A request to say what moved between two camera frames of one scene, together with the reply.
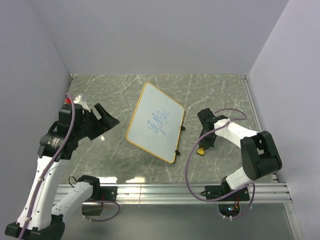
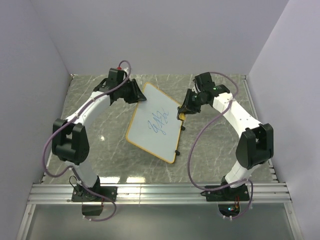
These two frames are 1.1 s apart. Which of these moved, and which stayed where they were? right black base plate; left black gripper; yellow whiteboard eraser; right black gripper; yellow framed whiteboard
Moved: right black gripper; left black gripper; yellow whiteboard eraser
Stayed: yellow framed whiteboard; right black base plate
